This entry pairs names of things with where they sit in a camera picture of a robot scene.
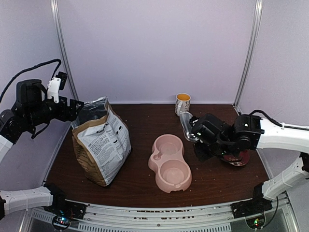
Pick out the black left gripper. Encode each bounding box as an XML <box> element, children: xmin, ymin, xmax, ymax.
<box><xmin>26</xmin><ymin>96</ymin><xmax>84</xmax><ymax>128</ymax></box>

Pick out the silver metal scoop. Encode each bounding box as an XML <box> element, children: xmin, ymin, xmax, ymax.
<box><xmin>180</xmin><ymin>112</ymin><xmax>199</xmax><ymax>143</ymax></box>

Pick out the brown pet food bag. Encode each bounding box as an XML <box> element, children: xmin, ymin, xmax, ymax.
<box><xmin>71</xmin><ymin>97</ymin><xmax>132</xmax><ymax>187</ymax></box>

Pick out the pink double pet bowl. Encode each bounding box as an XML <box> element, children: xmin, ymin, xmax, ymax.
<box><xmin>148</xmin><ymin>134</ymin><xmax>192</xmax><ymax>193</ymax></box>

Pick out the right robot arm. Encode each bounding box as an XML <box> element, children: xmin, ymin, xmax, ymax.
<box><xmin>189</xmin><ymin>110</ymin><xmax>309</xmax><ymax>214</ymax></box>

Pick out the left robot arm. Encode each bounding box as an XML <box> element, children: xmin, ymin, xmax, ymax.
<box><xmin>0</xmin><ymin>78</ymin><xmax>84</xmax><ymax>218</ymax></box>

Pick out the red floral saucer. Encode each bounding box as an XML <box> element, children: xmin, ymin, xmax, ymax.
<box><xmin>221</xmin><ymin>150</ymin><xmax>250</xmax><ymax>167</ymax></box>

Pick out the floral ceramic mug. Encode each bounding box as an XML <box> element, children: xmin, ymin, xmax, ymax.
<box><xmin>175</xmin><ymin>93</ymin><xmax>191</xmax><ymax>116</ymax></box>

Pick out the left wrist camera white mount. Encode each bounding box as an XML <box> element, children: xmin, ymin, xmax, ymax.
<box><xmin>47</xmin><ymin>72</ymin><xmax>68</xmax><ymax>103</ymax></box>

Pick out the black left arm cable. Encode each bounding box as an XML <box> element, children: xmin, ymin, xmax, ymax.
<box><xmin>0</xmin><ymin>58</ymin><xmax>62</xmax><ymax>104</ymax></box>

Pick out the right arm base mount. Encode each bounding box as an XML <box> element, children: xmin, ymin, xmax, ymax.
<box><xmin>230</xmin><ymin>199</ymin><xmax>273</xmax><ymax>230</ymax></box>

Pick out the left aluminium frame post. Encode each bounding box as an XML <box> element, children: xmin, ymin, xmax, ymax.
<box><xmin>50</xmin><ymin>0</ymin><xmax>79</xmax><ymax>100</ymax></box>

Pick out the aluminium frame post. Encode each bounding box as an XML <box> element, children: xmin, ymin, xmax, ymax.
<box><xmin>233</xmin><ymin>0</ymin><xmax>263</xmax><ymax>110</ymax></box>
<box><xmin>50</xmin><ymin>0</ymin><xmax>79</xmax><ymax>100</ymax></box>

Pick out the front aluminium rail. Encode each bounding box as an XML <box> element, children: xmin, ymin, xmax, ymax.
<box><xmin>17</xmin><ymin>195</ymin><xmax>300</xmax><ymax>232</ymax></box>

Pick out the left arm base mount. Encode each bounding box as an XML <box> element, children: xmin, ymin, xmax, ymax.
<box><xmin>43</xmin><ymin>201</ymin><xmax>87</xmax><ymax>231</ymax></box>

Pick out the right aluminium frame post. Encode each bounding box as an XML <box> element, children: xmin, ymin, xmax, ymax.
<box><xmin>233</xmin><ymin>0</ymin><xmax>263</xmax><ymax>110</ymax></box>

